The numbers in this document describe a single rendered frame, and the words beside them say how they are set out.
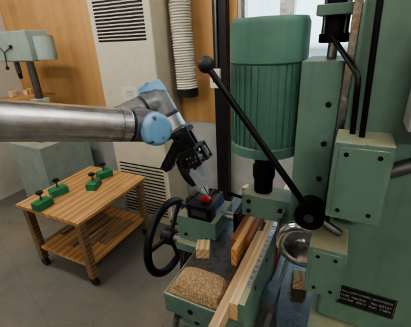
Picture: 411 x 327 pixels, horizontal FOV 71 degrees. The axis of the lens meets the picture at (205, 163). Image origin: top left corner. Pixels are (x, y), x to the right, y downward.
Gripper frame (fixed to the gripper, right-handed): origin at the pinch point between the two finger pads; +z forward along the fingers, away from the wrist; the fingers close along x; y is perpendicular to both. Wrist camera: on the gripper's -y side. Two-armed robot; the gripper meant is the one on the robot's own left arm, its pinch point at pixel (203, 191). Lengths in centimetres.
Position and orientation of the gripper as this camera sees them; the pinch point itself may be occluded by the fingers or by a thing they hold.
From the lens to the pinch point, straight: 87.8
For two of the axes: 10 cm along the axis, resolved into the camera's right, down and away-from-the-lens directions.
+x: 4.4, -3.8, 8.1
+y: 7.6, -3.4, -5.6
